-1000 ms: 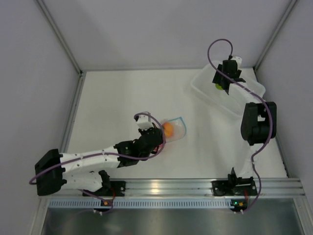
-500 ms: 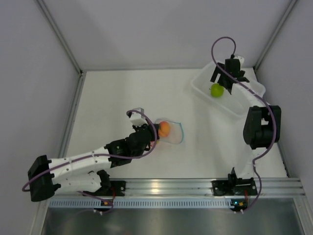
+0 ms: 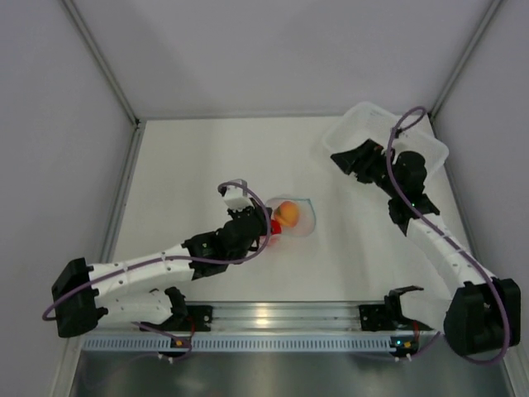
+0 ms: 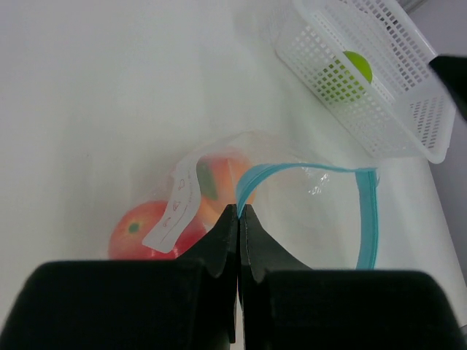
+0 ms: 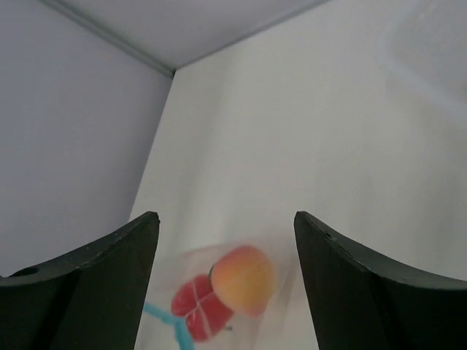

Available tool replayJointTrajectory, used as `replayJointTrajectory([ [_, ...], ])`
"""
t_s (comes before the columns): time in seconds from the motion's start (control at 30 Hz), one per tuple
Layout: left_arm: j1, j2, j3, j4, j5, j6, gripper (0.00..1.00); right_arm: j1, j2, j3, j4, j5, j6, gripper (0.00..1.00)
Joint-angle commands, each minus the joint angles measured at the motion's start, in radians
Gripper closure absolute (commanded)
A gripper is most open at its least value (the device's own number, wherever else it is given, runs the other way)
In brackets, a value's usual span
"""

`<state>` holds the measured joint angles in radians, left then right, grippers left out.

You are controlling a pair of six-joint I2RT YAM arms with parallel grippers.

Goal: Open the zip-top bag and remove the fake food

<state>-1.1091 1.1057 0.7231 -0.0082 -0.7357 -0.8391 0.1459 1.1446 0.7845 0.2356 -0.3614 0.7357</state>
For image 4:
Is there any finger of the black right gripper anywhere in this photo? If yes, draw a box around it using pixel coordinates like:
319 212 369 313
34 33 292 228
429 55 467 122

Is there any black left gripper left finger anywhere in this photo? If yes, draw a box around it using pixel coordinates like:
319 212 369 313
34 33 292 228
1 205 238 349

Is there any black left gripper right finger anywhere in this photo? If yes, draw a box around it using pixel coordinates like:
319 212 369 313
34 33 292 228
239 206 466 349

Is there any red fake apple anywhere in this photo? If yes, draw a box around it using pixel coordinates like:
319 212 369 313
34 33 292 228
107 200 209 260

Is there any clear zip top bag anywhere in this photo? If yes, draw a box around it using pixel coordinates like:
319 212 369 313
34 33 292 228
108 131 379 269

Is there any green fake apple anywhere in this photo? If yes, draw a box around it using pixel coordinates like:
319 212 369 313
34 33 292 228
318 51 373 104

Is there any orange fake peach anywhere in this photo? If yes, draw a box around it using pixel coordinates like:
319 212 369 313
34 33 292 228
196 152 252 226

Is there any white plastic basket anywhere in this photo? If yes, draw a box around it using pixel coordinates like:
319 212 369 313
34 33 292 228
275 1 456 163

